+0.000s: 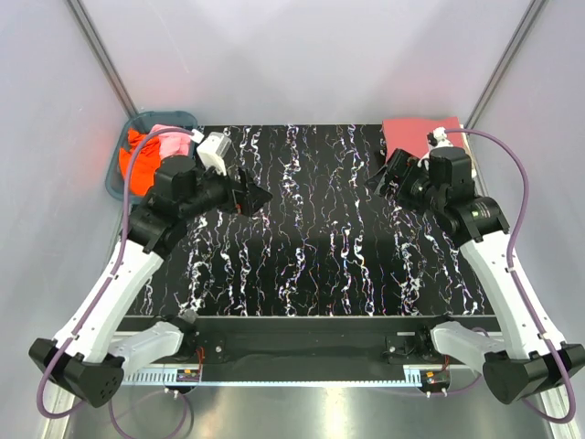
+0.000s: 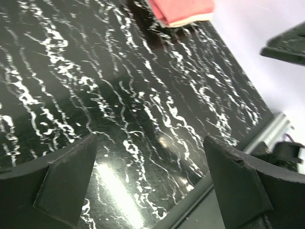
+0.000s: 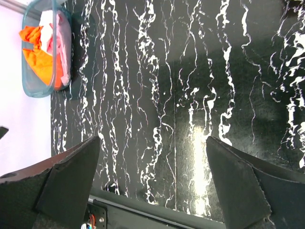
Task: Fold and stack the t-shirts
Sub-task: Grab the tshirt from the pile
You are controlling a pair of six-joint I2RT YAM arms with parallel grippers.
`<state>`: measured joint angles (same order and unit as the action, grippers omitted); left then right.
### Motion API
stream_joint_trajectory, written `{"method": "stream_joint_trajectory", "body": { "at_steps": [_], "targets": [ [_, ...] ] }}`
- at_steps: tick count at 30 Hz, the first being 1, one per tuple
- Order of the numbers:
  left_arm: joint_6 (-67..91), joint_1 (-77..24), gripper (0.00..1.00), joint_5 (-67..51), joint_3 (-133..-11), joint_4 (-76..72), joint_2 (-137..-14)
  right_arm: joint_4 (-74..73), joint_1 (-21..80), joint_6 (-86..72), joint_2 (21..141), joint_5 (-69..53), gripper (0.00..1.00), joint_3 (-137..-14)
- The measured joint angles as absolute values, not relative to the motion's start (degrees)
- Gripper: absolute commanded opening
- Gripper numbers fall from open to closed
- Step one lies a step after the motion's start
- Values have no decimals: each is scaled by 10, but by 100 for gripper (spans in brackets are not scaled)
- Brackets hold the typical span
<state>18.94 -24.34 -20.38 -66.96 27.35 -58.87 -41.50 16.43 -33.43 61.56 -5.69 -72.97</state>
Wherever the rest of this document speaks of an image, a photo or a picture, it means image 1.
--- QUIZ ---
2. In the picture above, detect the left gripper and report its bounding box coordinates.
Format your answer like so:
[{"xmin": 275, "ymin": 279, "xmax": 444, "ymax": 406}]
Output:
[{"xmin": 180, "ymin": 157, "xmax": 272, "ymax": 220}]

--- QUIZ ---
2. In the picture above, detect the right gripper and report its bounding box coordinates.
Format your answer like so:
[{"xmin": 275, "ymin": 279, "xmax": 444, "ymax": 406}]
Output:
[{"xmin": 363, "ymin": 148, "xmax": 445, "ymax": 216}]

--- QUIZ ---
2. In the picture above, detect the pink t-shirt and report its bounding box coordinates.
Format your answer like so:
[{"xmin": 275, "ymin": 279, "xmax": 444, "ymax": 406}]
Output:
[{"xmin": 157, "ymin": 132, "xmax": 191, "ymax": 160}]

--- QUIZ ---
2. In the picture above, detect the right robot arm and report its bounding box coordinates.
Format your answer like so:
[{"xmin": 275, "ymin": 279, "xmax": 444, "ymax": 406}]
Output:
[{"xmin": 367, "ymin": 147, "xmax": 584, "ymax": 404}]

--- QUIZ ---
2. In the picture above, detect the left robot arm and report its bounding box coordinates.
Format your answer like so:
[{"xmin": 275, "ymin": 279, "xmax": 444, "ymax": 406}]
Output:
[{"xmin": 28, "ymin": 155, "xmax": 272, "ymax": 408}]

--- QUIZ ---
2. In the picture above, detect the dark red folded shirt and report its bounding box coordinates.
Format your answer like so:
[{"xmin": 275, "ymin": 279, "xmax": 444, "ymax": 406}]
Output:
[{"xmin": 382, "ymin": 116, "xmax": 461, "ymax": 162}]

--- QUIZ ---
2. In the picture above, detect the orange t-shirt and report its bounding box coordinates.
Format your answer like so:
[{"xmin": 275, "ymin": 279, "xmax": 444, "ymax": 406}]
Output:
[{"xmin": 118, "ymin": 128, "xmax": 161, "ymax": 197}]

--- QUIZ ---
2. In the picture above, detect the teal plastic basket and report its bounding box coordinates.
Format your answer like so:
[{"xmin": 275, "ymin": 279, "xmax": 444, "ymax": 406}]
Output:
[{"xmin": 105, "ymin": 111, "xmax": 198, "ymax": 205}]

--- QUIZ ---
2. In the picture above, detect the left aluminium frame post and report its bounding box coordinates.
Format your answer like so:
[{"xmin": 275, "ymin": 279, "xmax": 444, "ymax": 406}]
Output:
[{"xmin": 64, "ymin": 0, "xmax": 138, "ymax": 118}]

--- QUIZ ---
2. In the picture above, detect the aluminium frame post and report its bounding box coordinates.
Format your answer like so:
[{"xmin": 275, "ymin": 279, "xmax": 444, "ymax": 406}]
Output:
[
  {"xmin": 463, "ymin": 0, "xmax": 548, "ymax": 129},
  {"xmin": 64, "ymin": 0, "xmax": 138, "ymax": 118}
]

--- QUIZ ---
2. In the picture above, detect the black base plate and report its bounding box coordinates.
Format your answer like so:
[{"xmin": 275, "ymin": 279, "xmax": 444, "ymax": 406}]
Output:
[{"xmin": 150, "ymin": 315, "xmax": 472, "ymax": 383}]

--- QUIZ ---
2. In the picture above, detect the aluminium rail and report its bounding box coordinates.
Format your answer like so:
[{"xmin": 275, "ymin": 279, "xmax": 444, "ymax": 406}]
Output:
[{"xmin": 122, "ymin": 363, "xmax": 446, "ymax": 389}]

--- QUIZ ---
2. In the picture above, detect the right aluminium frame post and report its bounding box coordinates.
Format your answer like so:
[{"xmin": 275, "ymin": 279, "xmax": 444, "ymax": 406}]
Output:
[{"xmin": 463, "ymin": 0, "xmax": 548, "ymax": 129}]

